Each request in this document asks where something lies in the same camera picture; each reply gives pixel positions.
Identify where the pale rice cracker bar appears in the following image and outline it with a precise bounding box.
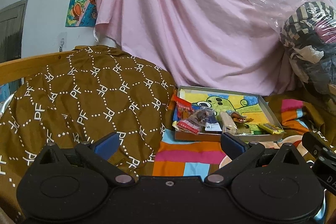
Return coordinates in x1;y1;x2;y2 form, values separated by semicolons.
219;111;238;135

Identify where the yellow green snack packet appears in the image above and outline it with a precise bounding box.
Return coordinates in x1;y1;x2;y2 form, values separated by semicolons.
258;123;284;135

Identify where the dark brown snack packet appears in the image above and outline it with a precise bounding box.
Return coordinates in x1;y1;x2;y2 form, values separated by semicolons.
189;106;215;126

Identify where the blue and white snack bar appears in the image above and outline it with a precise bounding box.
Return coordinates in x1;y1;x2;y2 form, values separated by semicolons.
205;114;222;132

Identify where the gold snack packet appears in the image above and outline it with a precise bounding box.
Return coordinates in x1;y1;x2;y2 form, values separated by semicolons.
226;110;253;123

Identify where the red and white snack packet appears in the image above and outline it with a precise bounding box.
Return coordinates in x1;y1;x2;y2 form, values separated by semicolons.
176;119;202;135

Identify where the grey tray with cartoon towel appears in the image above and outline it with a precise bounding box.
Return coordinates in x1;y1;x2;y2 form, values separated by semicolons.
175;86;284;142

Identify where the brown PF patterned pillow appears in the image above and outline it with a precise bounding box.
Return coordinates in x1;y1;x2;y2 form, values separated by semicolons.
1;46;175;223

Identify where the colourful cartoon blanket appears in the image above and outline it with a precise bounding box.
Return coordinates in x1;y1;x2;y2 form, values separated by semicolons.
152;89;335;178

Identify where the red snack packet in tray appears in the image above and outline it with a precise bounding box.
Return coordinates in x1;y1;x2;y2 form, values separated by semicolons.
173;95;193;119

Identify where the wooden bed headboard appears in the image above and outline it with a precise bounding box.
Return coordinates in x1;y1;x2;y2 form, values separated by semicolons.
0;46;85;85

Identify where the pink hanging cloth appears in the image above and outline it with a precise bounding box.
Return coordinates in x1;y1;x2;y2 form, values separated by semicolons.
95;0;331;96

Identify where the plastic-wrapped bundle of clothes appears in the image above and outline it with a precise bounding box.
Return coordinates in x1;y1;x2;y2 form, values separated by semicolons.
249;0;335;113

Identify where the wall socket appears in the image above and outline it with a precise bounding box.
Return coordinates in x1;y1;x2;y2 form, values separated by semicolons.
58;32;67;52

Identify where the dark door frame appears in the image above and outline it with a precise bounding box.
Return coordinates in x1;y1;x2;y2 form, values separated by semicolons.
0;0;28;63

